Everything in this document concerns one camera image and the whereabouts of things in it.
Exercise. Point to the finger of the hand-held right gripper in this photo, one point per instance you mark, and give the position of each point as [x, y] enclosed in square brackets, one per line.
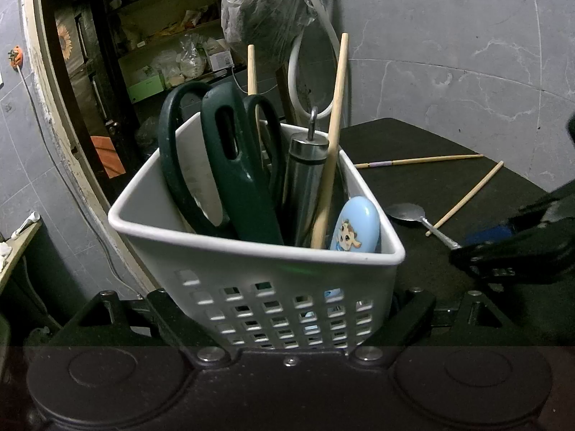
[516, 258]
[489, 235]

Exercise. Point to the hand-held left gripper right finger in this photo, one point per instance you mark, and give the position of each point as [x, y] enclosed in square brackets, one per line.
[406, 318]

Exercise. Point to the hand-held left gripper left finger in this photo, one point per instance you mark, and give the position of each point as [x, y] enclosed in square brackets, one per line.
[184, 325]

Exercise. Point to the white perforated utensil basket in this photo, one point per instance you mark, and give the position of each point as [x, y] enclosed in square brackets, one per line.
[202, 251]

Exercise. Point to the large metal spoon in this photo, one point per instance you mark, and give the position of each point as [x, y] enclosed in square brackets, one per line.
[406, 212]

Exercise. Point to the purple banded wooden chopstick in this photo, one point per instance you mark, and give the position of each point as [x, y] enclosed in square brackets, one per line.
[426, 160]

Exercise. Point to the wooden counter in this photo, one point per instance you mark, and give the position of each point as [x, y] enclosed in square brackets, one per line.
[20, 251]

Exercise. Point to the white tube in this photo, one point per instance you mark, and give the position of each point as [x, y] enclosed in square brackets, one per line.
[27, 225]

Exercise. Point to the white cloth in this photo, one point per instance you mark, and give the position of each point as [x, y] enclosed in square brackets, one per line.
[4, 251]

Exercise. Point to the black plastic bag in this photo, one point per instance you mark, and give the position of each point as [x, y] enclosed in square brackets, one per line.
[146, 130]

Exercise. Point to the green box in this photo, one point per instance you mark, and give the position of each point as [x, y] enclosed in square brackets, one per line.
[144, 90]

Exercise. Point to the dark door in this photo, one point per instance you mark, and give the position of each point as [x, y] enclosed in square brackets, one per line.
[90, 98]

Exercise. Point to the clear bag of white goods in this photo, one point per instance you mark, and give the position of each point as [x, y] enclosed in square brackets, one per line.
[191, 58]

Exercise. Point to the small white box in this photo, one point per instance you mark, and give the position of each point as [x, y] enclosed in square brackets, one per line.
[220, 60]

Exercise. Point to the storeroom shelf unit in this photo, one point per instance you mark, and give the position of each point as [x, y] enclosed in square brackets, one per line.
[157, 40]

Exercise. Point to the clear bag of dark contents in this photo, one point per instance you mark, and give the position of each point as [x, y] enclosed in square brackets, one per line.
[265, 13]

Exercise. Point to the cream door frame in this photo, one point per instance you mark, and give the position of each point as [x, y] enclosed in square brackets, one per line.
[45, 98]

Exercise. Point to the orange wall plug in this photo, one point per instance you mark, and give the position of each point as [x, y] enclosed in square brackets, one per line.
[15, 56]

